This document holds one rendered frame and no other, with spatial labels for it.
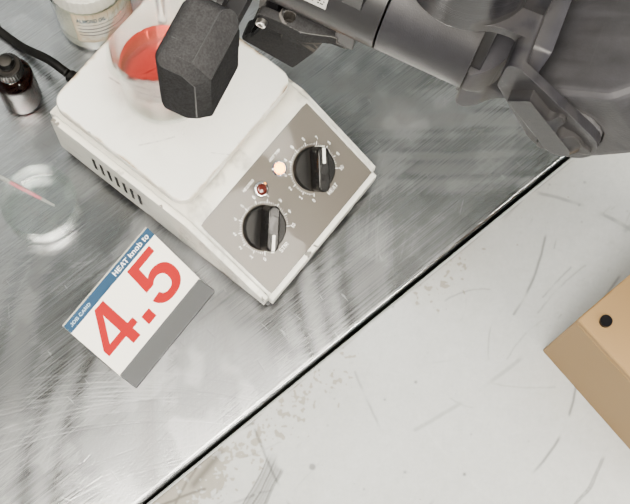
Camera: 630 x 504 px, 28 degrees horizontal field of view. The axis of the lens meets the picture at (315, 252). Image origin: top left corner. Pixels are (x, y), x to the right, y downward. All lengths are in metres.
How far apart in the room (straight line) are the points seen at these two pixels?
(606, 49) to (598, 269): 0.39
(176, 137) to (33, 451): 0.24
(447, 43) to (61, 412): 0.44
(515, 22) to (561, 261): 0.41
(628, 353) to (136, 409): 0.34
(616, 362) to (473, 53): 0.31
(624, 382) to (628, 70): 0.32
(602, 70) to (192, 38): 0.18
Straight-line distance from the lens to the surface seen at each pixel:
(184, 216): 0.86
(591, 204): 0.97
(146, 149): 0.86
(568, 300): 0.94
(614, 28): 0.59
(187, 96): 0.58
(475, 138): 0.96
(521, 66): 0.55
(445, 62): 0.59
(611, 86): 0.57
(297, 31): 0.62
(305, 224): 0.89
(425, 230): 0.94
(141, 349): 0.91
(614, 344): 0.83
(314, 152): 0.88
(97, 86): 0.88
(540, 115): 0.57
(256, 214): 0.87
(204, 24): 0.57
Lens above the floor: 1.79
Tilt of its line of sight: 74 degrees down
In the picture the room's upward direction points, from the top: 9 degrees clockwise
